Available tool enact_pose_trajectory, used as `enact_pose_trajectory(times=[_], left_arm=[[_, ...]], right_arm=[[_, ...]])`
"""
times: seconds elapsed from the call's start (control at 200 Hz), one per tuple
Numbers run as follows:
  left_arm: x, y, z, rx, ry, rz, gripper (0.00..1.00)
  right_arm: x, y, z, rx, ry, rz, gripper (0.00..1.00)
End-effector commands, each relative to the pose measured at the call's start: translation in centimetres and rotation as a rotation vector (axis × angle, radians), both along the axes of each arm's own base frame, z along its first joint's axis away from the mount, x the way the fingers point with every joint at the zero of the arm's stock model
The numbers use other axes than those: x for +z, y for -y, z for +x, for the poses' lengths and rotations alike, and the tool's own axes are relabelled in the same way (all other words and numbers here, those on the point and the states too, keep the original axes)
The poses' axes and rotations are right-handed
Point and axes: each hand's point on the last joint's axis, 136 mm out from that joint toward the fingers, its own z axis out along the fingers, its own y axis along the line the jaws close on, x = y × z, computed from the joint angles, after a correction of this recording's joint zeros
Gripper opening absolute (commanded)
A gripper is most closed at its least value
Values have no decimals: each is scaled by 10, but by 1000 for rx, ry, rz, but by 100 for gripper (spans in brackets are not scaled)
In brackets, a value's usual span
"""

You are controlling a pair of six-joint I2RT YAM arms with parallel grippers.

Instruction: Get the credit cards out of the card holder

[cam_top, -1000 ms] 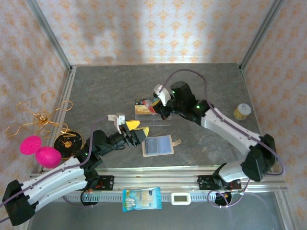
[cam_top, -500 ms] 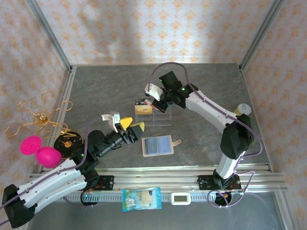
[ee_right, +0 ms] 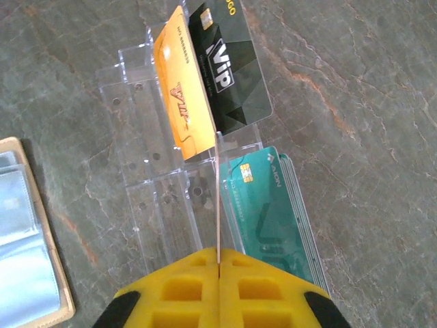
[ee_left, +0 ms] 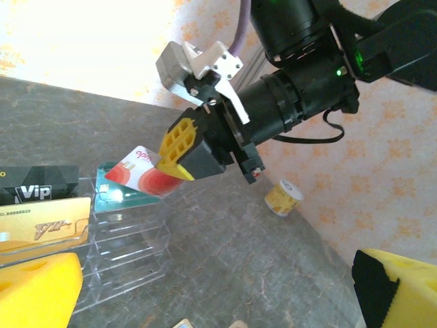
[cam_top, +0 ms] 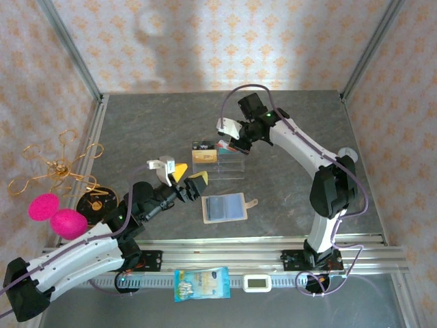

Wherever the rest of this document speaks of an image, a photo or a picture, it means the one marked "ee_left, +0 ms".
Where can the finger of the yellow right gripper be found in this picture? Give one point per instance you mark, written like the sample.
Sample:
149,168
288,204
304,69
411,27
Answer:
181,135
205,160

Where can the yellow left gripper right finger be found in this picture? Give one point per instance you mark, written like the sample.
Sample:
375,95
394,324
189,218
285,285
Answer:
409,294

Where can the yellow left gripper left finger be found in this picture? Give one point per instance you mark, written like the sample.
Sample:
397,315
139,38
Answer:
34,294

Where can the red and white credit card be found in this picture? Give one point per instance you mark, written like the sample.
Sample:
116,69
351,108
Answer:
136,171

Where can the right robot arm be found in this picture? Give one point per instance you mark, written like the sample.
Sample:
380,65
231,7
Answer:
403,44

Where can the gold VIP card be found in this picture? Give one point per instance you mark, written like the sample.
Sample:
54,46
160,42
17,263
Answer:
41,218

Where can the green credit card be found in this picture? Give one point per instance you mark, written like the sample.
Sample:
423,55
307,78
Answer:
129,200

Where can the clear acrylic card stand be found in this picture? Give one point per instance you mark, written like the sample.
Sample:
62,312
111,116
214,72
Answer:
129,246

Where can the black VIP card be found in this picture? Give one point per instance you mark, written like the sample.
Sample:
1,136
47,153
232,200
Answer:
51,177

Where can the yellow tin can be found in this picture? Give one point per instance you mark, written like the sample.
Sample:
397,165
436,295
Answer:
283,201

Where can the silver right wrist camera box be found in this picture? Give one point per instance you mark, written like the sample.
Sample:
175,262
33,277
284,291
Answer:
177,71

